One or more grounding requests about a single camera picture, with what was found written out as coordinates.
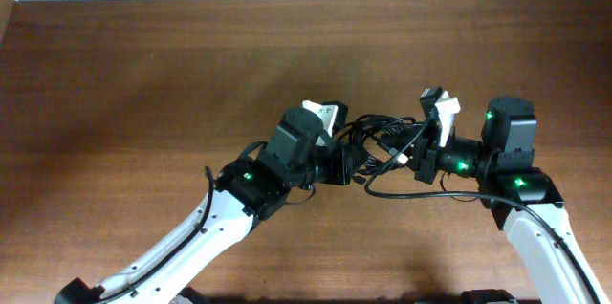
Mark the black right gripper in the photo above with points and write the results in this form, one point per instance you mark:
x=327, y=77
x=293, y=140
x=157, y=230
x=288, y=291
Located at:
x=427, y=162

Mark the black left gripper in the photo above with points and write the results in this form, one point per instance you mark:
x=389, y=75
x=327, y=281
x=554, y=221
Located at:
x=342, y=169

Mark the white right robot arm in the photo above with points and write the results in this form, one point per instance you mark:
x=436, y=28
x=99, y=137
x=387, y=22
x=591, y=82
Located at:
x=524, y=201

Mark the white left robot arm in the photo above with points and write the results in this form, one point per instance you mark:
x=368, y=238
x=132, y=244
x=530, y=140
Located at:
x=300, y=153

